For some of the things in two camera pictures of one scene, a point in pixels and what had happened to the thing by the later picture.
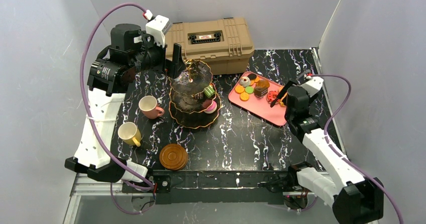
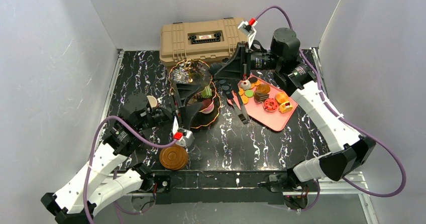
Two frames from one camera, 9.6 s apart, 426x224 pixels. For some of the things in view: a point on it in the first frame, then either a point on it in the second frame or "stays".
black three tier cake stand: [193, 102] stays
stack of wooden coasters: [174, 156] stays
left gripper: [165, 62] -> [177, 106]
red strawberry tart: [271, 96] -> [270, 105]
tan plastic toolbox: [225, 45] stays
